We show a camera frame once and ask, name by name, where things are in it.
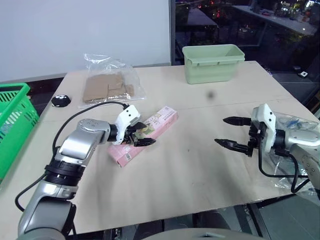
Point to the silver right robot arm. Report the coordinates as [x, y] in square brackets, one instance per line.
[303, 147]

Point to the black round paw-print object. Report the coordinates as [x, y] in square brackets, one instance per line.
[61, 100]

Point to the grey robot torso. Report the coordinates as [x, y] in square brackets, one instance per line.
[195, 233]

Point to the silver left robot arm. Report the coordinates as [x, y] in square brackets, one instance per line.
[75, 145]

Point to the clear bag holding cardboard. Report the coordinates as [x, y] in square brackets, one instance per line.
[130, 75]

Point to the bright green shopping basket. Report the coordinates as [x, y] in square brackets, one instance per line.
[15, 125]

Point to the clear bag with blue item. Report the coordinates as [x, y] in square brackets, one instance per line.
[292, 122]

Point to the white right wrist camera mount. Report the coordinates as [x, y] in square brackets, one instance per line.
[267, 117]

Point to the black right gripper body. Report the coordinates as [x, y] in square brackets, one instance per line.
[255, 140]

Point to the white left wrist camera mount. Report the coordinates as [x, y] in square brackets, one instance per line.
[127, 116]

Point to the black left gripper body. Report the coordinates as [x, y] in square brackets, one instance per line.
[129, 137]

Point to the pale green plastic bin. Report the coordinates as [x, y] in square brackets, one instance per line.
[212, 67]

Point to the small white floor device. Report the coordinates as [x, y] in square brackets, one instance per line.
[303, 74]

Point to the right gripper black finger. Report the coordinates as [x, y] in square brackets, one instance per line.
[236, 121]
[231, 145]

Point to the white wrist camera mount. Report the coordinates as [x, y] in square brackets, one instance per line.
[267, 117]
[127, 116]

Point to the brown cardboard pieces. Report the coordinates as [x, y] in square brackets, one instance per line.
[100, 86]

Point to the long pink cardboard box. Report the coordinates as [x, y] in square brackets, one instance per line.
[162, 117]

